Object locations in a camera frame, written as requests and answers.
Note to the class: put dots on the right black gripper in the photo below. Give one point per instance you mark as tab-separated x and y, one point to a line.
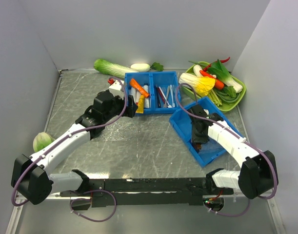
195	139

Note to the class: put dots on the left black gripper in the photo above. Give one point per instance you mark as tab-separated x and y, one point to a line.
131	107

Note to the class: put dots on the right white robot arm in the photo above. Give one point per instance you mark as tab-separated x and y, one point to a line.
257	173

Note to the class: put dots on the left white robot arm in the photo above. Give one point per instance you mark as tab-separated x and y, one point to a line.
33	175

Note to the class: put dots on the yellow toothpaste tube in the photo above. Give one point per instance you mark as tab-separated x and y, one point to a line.
141	102

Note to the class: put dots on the white toothpaste tube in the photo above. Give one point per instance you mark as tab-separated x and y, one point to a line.
133	93

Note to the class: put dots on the orange toothpaste tube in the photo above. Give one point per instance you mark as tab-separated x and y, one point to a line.
137	86

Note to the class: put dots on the blue toiletry double bin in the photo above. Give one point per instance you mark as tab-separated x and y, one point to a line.
153	79

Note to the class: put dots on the red toothbrush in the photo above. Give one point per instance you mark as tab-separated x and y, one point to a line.
161	94

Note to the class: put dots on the white toothbrush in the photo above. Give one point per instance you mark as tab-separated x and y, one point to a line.
170	97

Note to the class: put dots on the green vegetable tray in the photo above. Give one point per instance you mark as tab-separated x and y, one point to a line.
233	91

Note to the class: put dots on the green beans bundle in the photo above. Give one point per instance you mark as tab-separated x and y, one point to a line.
220	98

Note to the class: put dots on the yellow white cabbage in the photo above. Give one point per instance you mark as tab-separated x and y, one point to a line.
201	85

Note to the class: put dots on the white radish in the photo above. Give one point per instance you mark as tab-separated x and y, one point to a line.
141	67

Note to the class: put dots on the orange carrot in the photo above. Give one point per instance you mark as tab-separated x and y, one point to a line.
218	84

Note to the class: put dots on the long green napa cabbage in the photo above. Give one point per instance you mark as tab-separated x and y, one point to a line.
112	69

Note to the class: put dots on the bok choy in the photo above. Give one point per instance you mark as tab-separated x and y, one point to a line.
224	76

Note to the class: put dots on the red chili pepper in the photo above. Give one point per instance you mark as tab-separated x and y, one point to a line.
222	61

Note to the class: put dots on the small green cabbage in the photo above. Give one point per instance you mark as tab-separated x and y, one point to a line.
41	141

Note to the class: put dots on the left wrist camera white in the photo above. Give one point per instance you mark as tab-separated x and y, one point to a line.
115	87

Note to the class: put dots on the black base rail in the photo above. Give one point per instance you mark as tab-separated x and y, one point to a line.
155	191

